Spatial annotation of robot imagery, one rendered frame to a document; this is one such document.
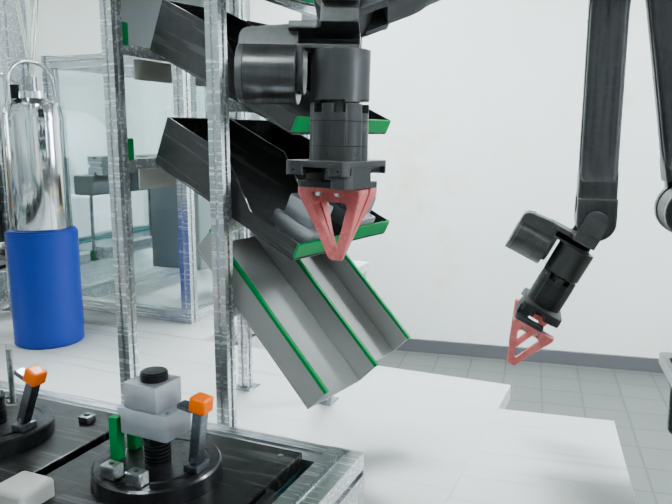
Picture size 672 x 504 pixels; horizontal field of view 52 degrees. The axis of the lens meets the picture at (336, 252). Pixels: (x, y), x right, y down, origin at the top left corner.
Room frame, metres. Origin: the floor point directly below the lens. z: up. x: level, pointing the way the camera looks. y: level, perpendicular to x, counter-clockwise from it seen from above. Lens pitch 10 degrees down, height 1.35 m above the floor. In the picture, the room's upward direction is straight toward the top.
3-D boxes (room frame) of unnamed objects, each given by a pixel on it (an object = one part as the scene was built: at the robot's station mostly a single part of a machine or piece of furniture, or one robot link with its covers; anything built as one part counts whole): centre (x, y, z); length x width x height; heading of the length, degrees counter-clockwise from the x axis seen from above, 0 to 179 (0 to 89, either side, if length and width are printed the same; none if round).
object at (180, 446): (0.72, 0.20, 0.98); 0.14 x 0.14 x 0.02
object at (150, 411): (0.72, 0.21, 1.06); 0.08 x 0.04 x 0.07; 64
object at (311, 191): (0.69, -0.01, 1.27); 0.07 x 0.07 x 0.09; 66
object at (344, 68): (0.68, 0.00, 1.40); 0.07 x 0.06 x 0.07; 85
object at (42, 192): (1.59, 0.68, 1.32); 0.14 x 0.14 x 0.38
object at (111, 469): (0.68, 0.24, 1.00); 0.02 x 0.01 x 0.02; 66
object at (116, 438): (0.72, 0.24, 1.01); 0.01 x 0.01 x 0.05; 66
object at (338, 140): (0.68, 0.00, 1.34); 0.10 x 0.07 x 0.07; 156
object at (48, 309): (1.59, 0.68, 1.00); 0.16 x 0.16 x 0.27
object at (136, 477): (0.66, 0.21, 1.00); 0.02 x 0.01 x 0.02; 66
